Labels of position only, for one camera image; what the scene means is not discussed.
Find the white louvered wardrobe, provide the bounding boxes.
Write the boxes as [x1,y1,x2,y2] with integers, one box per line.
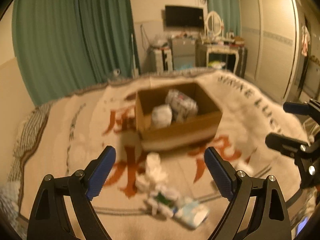
[239,0,301,103]

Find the floral patterned soft pack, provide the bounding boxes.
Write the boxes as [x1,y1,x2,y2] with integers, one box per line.
[165,89,199,122]

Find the white dressing table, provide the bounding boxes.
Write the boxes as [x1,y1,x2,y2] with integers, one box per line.
[195,41,248,78]

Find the light blue tissue pack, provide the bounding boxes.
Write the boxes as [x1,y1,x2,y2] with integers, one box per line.
[174,197,209,230]

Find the open cardboard box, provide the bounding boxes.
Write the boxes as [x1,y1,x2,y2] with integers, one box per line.
[135,81,222,152]

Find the green curtain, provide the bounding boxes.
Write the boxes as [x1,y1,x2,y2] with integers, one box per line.
[207,0,241,36]
[12,0,140,105]

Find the green curtain left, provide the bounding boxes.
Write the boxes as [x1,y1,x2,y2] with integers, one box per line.
[12,0,140,105]

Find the cream printed bed blanket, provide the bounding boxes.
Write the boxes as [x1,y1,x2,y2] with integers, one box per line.
[20,71,315,239]

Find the grey small refrigerator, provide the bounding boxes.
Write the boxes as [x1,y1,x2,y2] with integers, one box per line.
[171,38,196,70]

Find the black wall television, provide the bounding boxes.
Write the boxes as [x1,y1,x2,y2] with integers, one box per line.
[165,5,204,28]

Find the checkered grey bedsheet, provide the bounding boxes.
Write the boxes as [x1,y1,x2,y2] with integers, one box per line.
[1,101,54,239]

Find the green curtain right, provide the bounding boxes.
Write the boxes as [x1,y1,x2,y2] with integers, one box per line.
[207,0,241,36]

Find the white sock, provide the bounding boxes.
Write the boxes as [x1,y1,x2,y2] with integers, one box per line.
[151,105,172,128]

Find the white oval vanity mirror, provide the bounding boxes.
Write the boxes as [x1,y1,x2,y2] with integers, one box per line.
[204,11,223,37]

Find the white cloth bundle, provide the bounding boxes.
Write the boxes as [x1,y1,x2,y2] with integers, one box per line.
[146,184,181,218]

